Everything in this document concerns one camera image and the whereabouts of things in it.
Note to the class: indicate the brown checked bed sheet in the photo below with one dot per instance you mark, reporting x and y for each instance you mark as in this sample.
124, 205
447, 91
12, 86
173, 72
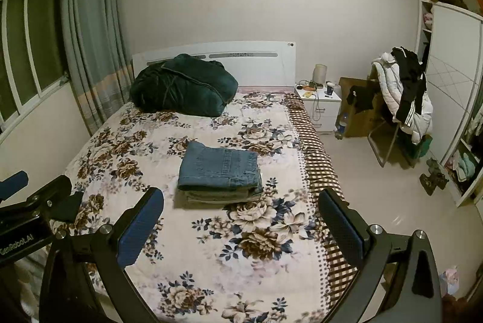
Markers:
320, 164

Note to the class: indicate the beige folded cloth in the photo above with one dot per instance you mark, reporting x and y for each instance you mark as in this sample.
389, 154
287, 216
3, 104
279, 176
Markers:
211, 203

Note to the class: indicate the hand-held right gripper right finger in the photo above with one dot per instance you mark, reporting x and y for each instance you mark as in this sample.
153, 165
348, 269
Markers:
341, 228

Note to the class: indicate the white nightstand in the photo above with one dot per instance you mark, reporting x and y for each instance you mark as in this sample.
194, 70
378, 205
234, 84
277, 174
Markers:
320, 111

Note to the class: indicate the small table lamp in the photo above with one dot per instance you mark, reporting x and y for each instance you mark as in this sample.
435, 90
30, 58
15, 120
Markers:
320, 74

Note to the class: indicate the dark green duvet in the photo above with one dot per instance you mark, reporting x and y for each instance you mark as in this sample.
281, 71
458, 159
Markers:
181, 89

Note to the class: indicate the teal folded clothes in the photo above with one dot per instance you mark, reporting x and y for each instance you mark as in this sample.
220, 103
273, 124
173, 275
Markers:
464, 166

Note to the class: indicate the grey-green striped curtain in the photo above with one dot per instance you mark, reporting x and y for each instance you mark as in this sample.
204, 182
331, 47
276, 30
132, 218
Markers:
90, 25

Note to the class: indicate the grey fluffy folded blanket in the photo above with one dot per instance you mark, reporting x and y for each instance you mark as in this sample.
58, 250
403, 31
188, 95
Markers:
226, 194

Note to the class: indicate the large cardboard box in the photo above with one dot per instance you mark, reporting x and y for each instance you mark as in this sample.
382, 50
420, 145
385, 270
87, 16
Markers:
358, 123

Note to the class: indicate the dark cup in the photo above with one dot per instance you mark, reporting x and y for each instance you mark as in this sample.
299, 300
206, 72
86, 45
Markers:
330, 89

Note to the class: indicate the bed with floral cover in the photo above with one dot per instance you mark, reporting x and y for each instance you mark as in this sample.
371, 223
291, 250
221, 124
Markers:
211, 232

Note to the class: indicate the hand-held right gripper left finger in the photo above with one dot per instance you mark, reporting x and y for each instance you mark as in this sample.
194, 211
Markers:
139, 232

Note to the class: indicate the white wardrobe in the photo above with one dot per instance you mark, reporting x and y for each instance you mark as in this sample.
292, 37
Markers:
449, 81

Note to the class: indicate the black cloth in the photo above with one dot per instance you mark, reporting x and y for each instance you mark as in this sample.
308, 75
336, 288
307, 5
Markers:
362, 96

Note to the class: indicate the small yellow object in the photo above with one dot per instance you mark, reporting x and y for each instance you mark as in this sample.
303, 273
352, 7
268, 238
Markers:
307, 94

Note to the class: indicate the white bed headboard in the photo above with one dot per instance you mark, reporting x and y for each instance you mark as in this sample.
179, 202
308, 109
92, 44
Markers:
264, 70

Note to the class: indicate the chair with piled clothes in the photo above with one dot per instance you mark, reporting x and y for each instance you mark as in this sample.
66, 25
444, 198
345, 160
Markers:
388, 89

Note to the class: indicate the black striped garment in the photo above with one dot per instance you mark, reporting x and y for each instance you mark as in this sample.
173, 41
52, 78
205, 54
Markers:
409, 89

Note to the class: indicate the pink cloth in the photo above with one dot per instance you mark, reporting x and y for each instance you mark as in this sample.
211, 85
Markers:
449, 281

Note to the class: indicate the dark slippers pair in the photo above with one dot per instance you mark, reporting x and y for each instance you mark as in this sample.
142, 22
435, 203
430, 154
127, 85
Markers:
434, 177

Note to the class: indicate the plastic water bottle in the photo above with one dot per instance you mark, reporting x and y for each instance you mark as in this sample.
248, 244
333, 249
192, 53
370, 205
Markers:
340, 126

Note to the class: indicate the green bin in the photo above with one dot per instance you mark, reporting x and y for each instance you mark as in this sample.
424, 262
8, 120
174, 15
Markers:
422, 147

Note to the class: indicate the metal folding chair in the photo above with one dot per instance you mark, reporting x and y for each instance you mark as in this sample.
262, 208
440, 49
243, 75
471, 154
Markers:
388, 145

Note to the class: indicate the white framed window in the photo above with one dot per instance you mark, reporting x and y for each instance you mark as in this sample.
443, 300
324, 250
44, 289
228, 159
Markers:
34, 43

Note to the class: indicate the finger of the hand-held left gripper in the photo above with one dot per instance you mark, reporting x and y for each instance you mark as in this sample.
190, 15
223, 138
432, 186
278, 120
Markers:
13, 184
49, 194

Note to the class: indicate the blue denim pants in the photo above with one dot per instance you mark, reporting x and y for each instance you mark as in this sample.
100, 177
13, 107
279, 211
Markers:
215, 166

